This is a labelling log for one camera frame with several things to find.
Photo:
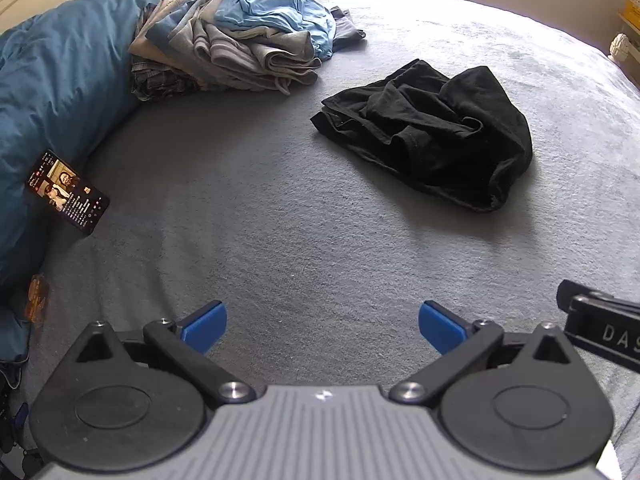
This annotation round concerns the smartphone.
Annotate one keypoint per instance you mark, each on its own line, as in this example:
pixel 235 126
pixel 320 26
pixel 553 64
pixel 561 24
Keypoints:
pixel 65 190

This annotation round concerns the grey bed blanket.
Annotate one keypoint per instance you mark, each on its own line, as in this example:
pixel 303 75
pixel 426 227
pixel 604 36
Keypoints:
pixel 260 240

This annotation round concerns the beige garment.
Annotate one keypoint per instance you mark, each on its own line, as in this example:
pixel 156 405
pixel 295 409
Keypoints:
pixel 150 45

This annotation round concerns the cream desk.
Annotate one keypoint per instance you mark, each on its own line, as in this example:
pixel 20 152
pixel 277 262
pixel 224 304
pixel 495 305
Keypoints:
pixel 632 30

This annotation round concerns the cream carved ornament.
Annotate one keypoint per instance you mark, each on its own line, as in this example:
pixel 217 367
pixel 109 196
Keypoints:
pixel 620 46

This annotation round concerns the orange translucent wrapper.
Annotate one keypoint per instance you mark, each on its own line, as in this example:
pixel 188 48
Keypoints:
pixel 39 297

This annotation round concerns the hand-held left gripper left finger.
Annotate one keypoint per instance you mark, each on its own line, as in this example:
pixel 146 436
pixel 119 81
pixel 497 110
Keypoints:
pixel 205 325

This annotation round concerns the blue duvet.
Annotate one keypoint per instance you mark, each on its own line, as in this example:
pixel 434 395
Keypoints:
pixel 65 75

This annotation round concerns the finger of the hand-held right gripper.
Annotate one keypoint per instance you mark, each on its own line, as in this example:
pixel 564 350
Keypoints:
pixel 566 294

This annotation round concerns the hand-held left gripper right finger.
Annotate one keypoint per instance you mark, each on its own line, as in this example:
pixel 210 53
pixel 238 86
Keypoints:
pixel 440 327

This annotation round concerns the dark grey garment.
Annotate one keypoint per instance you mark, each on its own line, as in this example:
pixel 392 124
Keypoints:
pixel 345 30

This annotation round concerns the light blue garment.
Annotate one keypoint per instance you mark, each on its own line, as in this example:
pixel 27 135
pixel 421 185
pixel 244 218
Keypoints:
pixel 280 10

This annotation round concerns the black t-shirt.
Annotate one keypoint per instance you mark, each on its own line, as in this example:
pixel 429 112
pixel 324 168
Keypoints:
pixel 425 125

